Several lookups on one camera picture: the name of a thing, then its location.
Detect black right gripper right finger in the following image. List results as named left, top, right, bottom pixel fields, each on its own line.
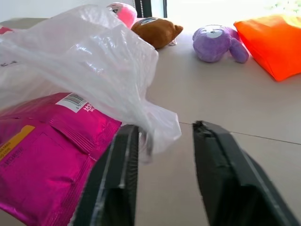
left=192, top=121, right=301, bottom=226

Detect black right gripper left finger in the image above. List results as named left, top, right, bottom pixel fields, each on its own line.
left=72, top=124, right=140, bottom=226

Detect translucent white plastic bag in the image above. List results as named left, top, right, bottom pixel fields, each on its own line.
left=0, top=4, right=182, bottom=163

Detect magenta foil snack bag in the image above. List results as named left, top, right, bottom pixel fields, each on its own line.
left=0, top=92, right=123, bottom=226

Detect orange snack bag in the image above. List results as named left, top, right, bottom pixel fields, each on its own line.
left=233, top=13, right=301, bottom=82

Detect purple plush toy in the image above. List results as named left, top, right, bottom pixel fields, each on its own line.
left=192, top=25, right=249, bottom=64

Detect brown plush toy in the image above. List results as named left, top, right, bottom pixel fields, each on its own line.
left=130, top=17, right=184, bottom=49

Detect pink plush toy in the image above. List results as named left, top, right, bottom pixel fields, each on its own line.
left=105, top=2, right=138, bottom=28

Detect dark window frame post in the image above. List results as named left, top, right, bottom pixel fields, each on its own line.
left=134, top=0, right=168, bottom=18

